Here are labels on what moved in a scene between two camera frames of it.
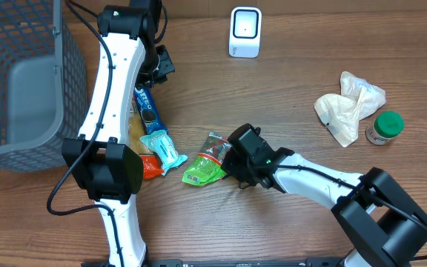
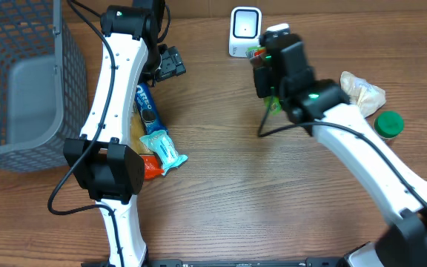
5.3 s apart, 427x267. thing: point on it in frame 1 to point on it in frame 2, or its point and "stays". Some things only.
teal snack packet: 161,144 stays
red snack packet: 150,166 stays
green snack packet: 207,166 to 258,57
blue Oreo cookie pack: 151,119 stays
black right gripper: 227,167 to 261,86
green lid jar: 386,126 stays
